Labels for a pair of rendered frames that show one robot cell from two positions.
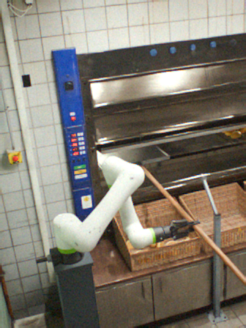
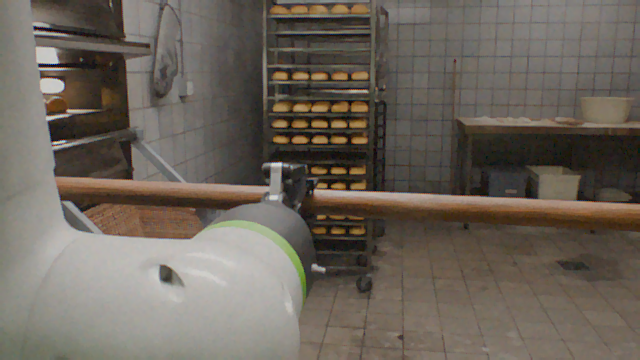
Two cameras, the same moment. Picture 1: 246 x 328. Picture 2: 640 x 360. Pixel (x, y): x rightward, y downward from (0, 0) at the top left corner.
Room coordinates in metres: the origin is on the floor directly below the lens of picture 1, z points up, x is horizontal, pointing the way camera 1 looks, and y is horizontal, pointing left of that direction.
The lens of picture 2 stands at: (1.96, 0.18, 1.32)
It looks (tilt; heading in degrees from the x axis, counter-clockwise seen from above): 11 degrees down; 293
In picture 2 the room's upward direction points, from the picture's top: straight up
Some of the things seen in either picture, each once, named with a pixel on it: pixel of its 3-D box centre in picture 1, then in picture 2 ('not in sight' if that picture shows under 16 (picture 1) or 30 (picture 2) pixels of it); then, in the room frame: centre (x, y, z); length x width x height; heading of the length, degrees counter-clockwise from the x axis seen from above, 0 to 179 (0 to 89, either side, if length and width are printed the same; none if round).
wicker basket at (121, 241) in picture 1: (154, 231); not in sight; (2.92, -0.20, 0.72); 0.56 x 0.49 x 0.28; 105
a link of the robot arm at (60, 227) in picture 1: (68, 233); not in sight; (1.98, 0.32, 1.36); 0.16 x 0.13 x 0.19; 38
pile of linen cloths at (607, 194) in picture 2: not in sight; (606, 194); (1.47, -5.25, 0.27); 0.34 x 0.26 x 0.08; 21
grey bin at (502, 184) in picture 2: not in sight; (502, 182); (2.35, -5.03, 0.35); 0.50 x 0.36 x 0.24; 105
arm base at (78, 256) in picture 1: (59, 254); not in sight; (1.97, 0.38, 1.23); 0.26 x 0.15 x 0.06; 106
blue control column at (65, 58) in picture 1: (61, 149); not in sight; (3.95, 0.57, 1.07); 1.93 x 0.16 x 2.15; 15
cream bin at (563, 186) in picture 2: not in sight; (550, 183); (1.94, -5.13, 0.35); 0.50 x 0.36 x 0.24; 106
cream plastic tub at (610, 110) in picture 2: not in sight; (605, 110); (1.55, -5.32, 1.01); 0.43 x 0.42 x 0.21; 15
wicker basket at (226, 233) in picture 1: (222, 215); not in sight; (3.07, -0.76, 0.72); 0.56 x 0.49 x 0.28; 106
